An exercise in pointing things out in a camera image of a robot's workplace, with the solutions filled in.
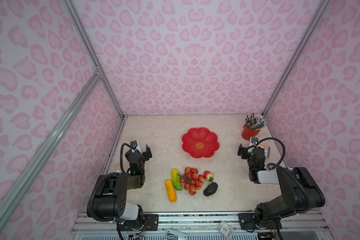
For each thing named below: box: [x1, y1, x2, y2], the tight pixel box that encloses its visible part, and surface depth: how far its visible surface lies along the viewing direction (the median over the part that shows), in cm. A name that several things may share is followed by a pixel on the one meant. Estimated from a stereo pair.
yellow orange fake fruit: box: [165, 179, 177, 203], surface depth 83 cm
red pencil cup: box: [241, 124, 260, 141], surface depth 100 cm
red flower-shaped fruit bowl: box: [182, 127, 220, 159], surface depth 106 cm
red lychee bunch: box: [177, 167, 205, 196], surface depth 83 cm
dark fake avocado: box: [203, 181, 218, 197], surface depth 82 cm
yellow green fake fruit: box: [172, 168, 182, 191], surface depth 85 cm
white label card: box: [167, 228, 188, 240], surface depth 70 cm
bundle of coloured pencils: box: [242, 113, 268, 131], surface depth 99 cm
